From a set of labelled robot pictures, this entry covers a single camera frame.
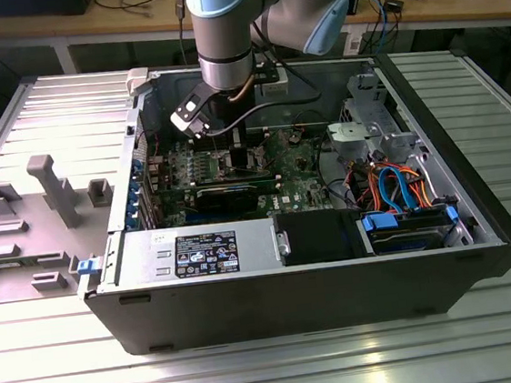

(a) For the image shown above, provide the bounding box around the metal frame socket cover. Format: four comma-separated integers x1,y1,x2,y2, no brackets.
221,144,269,178

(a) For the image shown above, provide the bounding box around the black RAM slot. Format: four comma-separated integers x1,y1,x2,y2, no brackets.
192,130,274,145
192,134,274,148
192,137,275,153
191,126,273,141

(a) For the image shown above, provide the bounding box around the black graphics card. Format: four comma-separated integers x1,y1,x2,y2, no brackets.
158,177,285,222

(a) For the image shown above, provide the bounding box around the green motherboard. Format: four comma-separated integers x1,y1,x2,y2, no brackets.
143,122,333,230

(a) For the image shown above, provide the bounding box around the light grey case latch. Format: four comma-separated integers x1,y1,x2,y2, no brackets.
125,65,158,97

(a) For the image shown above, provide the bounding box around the silver metal drive cage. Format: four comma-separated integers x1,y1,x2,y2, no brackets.
319,67,423,169

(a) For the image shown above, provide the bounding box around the wooden desk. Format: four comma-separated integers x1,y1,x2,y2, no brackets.
0,0,511,82

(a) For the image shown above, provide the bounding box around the silver power supply with label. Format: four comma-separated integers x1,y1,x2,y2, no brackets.
120,216,286,287

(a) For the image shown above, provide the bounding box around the grey parts rack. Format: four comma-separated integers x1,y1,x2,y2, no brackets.
0,146,126,306

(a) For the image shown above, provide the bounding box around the black and grey PC case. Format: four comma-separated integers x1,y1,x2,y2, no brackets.
54,25,511,362

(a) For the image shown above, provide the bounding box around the blue plastic case latch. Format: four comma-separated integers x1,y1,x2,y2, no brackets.
75,257,105,279

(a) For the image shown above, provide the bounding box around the hard disk in blue carrier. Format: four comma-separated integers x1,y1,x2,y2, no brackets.
356,203,465,258

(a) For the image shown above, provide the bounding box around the black box on desk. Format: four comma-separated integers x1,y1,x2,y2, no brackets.
0,0,92,24

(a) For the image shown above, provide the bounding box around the brown curved cable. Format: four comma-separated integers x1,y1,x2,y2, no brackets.
226,73,257,105

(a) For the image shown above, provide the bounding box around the black and white wrist camera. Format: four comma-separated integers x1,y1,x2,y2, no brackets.
165,82,221,143

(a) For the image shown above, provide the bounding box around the thin red wire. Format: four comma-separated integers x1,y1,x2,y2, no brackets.
134,126,162,159

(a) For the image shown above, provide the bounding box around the thin black hanging cable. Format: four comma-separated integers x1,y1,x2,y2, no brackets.
173,0,193,67

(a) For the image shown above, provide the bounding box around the thin blue cable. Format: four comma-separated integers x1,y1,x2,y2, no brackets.
376,1,396,54

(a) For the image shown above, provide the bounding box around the blue flat data cable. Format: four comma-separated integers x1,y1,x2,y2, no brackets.
374,160,423,217

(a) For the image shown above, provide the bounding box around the orange wire bundle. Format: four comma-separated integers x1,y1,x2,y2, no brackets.
344,156,436,217

